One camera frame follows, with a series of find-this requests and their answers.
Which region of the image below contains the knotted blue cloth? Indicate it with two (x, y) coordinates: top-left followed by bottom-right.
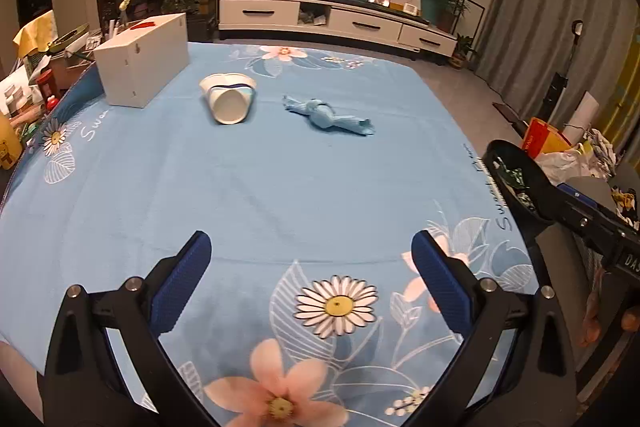
(282, 94), (377, 138)

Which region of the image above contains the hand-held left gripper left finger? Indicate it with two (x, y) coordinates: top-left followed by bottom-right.
(37, 230), (221, 427)

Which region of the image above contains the person's right hand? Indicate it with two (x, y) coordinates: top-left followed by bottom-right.
(581, 267), (640, 348)

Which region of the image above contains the white TV cabinet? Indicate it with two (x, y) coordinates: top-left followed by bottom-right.
(217, 0), (458, 55)

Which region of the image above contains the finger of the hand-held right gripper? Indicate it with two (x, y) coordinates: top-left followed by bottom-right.
(486, 139), (556, 224)

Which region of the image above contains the green wrapper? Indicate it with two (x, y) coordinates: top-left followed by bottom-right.
(492, 159), (537, 210)

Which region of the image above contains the tall potted plant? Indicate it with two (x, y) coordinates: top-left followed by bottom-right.
(440, 0), (472, 32)

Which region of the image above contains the white paper roll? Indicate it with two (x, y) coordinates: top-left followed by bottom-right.
(570, 92), (601, 130)

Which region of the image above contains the small potted plant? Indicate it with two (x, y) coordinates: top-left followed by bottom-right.
(450, 34), (480, 68)

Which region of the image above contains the white square box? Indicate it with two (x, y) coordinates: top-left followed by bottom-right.
(93, 13), (190, 108)

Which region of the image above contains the yellow canister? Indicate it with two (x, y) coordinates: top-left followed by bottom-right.
(0, 114), (23, 170)

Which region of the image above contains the white paper cup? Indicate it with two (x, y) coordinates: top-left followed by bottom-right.
(199, 73), (258, 125)

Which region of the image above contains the blue floral tablecloth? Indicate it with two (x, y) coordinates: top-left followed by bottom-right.
(0, 41), (538, 427)

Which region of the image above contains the upright vacuum cleaner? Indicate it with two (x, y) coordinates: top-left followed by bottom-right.
(537, 19), (585, 122)

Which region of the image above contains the yellow cloth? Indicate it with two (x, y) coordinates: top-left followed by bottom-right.
(12, 9), (56, 58)

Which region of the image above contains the black white patterned bag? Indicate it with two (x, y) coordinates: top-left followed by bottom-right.
(585, 127), (626, 178)

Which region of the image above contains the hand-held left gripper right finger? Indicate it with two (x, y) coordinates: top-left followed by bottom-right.
(407, 229), (581, 427)

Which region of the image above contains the red stool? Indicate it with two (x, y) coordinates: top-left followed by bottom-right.
(37, 69), (58, 100)

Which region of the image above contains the white plastic bag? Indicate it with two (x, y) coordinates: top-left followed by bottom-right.
(537, 147), (591, 185)

